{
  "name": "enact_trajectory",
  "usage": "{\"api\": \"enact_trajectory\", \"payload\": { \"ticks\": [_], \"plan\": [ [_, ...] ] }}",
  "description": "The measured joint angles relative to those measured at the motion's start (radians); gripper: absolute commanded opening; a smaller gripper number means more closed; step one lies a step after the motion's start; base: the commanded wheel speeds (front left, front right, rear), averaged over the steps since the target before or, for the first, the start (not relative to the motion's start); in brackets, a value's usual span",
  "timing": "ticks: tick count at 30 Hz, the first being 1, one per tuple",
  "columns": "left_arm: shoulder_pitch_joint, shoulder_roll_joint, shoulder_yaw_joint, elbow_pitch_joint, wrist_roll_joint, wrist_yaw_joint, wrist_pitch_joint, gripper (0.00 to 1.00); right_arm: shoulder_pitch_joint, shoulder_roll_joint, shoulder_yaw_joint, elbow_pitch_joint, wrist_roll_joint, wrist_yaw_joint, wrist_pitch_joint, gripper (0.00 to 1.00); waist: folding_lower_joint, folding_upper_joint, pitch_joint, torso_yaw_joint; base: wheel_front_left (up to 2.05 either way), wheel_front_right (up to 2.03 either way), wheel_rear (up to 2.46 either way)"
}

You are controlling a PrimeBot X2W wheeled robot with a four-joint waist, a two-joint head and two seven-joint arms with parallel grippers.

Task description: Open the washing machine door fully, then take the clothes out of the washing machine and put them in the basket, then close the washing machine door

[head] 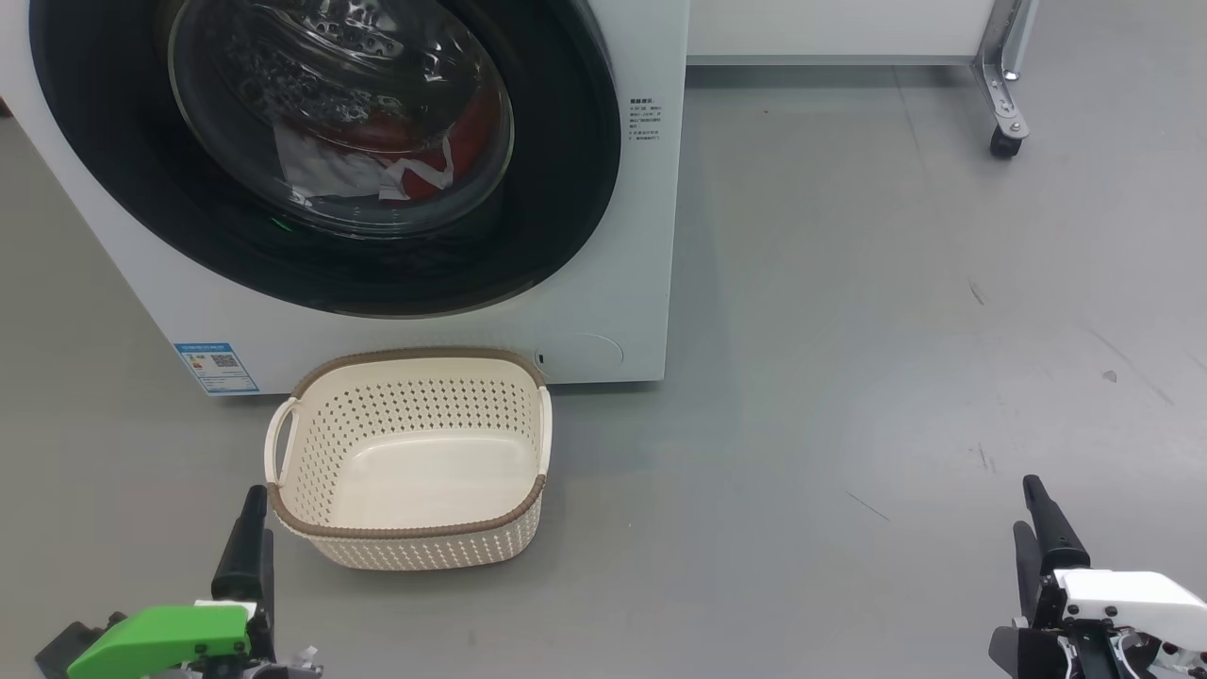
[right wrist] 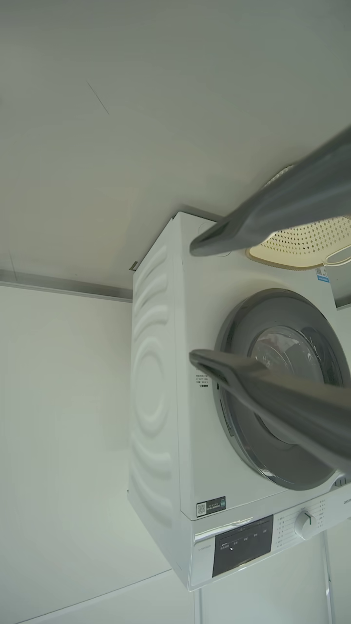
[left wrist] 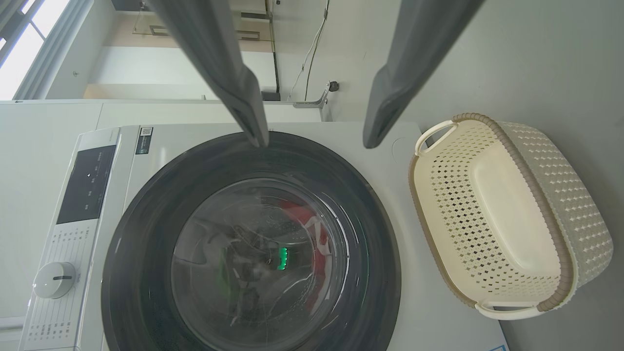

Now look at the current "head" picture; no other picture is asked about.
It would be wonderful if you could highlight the silver metal partition leg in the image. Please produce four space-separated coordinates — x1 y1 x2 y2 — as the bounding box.
971 0 1043 138

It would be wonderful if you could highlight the blue energy label sticker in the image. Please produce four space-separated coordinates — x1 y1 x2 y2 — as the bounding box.
174 342 260 396

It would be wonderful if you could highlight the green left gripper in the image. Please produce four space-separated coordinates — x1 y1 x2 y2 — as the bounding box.
36 486 323 679

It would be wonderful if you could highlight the white front-load washing machine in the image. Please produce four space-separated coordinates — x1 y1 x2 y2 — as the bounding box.
0 0 691 397

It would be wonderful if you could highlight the black round glass washer door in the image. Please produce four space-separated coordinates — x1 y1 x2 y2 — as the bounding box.
28 0 623 319

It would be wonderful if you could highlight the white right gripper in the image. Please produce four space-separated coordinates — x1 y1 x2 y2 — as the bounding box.
988 474 1207 679

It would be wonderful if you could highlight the red and white garment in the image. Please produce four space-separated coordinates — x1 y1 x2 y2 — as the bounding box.
273 85 501 204

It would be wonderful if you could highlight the white partition board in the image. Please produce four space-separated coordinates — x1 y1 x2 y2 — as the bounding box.
686 0 1000 67

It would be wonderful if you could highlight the round white filter flap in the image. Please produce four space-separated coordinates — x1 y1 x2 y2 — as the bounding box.
533 332 625 374

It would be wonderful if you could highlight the cream perforated basket brown rim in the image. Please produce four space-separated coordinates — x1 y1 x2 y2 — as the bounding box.
264 347 554 571

